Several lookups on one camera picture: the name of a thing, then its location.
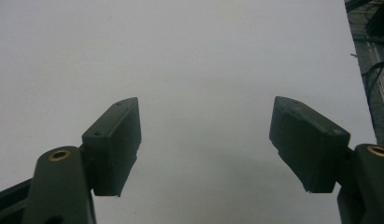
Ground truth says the black cable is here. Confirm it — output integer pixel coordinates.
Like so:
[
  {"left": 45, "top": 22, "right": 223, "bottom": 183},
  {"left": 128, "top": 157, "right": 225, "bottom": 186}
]
[{"left": 361, "top": 58, "right": 384, "bottom": 106}]

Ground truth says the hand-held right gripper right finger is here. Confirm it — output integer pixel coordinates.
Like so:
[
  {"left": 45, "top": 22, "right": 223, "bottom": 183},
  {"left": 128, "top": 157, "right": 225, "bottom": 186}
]
[{"left": 268, "top": 95, "right": 351, "bottom": 194}]

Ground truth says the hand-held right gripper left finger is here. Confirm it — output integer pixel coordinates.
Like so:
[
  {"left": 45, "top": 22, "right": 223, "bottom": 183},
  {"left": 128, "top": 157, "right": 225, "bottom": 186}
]
[{"left": 81, "top": 96, "right": 142, "bottom": 198}]

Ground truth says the metal rail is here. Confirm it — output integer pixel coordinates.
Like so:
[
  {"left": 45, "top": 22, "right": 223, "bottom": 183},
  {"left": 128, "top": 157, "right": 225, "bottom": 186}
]
[{"left": 365, "top": 40, "right": 384, "bottom": 122}]

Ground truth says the dark stand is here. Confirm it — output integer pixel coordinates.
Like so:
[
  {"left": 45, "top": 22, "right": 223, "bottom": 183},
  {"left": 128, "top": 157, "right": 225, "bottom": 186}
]
[{"left": 344, "top": 0, "right": 384, "bottom": 43}]

